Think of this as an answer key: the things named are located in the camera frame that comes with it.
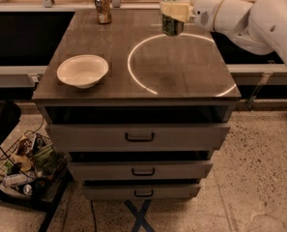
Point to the top grey drawer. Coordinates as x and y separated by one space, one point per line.
137 137

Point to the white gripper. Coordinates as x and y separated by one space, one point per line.
203 14

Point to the brown soda can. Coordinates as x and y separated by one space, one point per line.
103 11

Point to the middle grey drawer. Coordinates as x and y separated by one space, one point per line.
140 170

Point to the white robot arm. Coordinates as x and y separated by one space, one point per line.
259 27

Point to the brown snack bag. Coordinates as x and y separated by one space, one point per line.
24 145

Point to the grey drawer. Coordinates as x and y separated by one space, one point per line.
186 191
137 137
140 170

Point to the blue tape cross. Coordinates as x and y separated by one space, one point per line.
140 216

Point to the white paper bowl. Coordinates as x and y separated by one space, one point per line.
82 71

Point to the bottom grey drawer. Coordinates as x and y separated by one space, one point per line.
186 191

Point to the green soda can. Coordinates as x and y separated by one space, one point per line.
170 25

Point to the grey drawer cabinet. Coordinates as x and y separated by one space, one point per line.
152 79

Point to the plastic water bottle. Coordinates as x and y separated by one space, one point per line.
17 180

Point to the black wire basket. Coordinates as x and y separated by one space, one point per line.
11 163

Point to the green snack bag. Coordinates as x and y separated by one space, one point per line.
47 159

